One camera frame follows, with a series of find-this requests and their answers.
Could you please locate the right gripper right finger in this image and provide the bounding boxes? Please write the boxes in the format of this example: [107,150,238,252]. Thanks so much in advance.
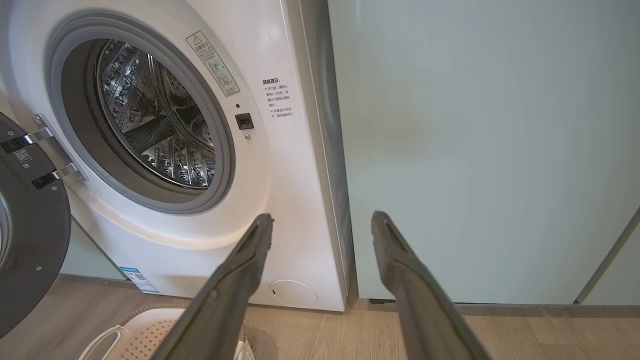
[371,211,492,360]

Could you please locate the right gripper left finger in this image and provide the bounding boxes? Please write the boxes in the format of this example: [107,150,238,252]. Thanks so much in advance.
[150,214,274,360]

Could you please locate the dark grey washer door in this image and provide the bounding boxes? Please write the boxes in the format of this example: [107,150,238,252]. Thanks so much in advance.
[0,111,72,338]

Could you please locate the white washing machine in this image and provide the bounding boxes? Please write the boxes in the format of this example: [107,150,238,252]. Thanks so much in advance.
[0,0,356,312]

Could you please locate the grey rubber door gasket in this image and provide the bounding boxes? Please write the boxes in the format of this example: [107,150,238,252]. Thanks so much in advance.
[45,11,237,215]

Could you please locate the stainless steel washing machine drum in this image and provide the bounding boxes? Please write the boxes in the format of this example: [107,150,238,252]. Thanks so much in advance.
[95,39,217,190]

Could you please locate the chrome door hinge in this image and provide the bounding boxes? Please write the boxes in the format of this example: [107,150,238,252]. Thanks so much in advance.
[25,114,90,183]

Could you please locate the grey warning label sticker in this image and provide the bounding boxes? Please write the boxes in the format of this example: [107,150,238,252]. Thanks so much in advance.
[186,31,241,97]

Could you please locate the round drain filter cover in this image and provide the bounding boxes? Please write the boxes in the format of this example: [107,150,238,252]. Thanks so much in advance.
[269,279,319,308]

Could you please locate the cream perforated laundry basket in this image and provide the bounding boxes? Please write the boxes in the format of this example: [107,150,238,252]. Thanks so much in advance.
[78,301,256,360]

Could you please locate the blue energy label sticker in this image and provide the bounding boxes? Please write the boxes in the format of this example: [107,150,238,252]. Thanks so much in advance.
[119,266,160,294]

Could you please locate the dark grey cabinet plinth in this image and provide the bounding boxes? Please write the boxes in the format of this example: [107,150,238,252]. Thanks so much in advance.
[369,299,640,317]

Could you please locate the pale green lower drawer front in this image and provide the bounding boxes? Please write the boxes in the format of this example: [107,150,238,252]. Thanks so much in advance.
[60,219,126,281]

